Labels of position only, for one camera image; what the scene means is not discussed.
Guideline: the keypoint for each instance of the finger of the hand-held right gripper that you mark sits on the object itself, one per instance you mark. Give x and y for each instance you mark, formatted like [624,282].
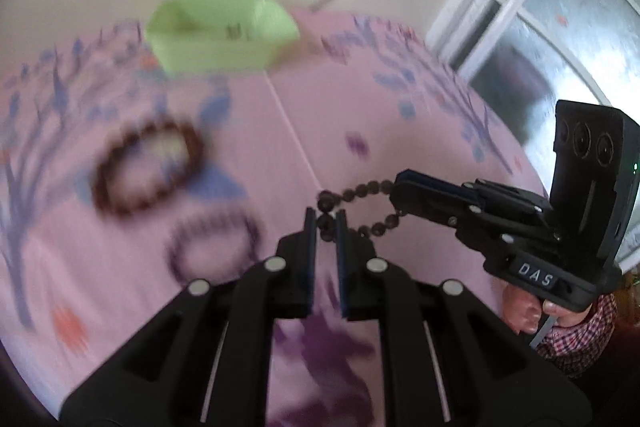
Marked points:
[440,186]
[430,207]

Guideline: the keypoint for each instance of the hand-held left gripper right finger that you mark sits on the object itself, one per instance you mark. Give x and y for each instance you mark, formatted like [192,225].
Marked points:
[341,257]

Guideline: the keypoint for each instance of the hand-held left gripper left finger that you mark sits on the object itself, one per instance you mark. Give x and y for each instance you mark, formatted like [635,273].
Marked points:
[310,257]

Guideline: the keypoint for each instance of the green plastic tray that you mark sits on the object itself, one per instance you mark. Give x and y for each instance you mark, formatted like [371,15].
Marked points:
[215,49]

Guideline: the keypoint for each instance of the person's right forearm plaid sleeve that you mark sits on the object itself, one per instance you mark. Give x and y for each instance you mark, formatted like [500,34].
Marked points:
[577,342]

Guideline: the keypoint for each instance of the person's right hand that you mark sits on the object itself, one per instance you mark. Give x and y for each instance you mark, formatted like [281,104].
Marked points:
[522,312]

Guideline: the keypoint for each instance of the white window frame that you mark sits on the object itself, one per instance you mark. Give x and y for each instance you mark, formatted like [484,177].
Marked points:
[480,7]

